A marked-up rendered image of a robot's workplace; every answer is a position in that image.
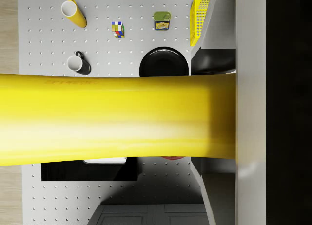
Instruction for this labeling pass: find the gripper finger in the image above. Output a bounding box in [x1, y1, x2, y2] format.
[190, 0, 237, 76]
[190, 158, 237, 225]

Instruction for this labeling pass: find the banana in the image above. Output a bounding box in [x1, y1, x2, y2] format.
[0, 73, 237, 167]

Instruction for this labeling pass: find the yellow basket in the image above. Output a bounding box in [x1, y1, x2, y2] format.
[190, 0, 212, 47]

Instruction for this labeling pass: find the black plate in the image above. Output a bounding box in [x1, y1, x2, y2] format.
[139, 46, 190, 78]

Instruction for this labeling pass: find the flat-sided can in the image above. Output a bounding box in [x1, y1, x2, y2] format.
[153, 11, 172, 32]

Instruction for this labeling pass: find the puzzle cube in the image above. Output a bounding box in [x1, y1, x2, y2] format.
[111, 21, 126, 38]

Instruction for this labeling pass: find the black mug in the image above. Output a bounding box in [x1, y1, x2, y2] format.
[66, 51, 92, 75]

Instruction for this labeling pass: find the yellow mug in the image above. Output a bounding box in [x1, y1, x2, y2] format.
[60, 0, 88, 29]

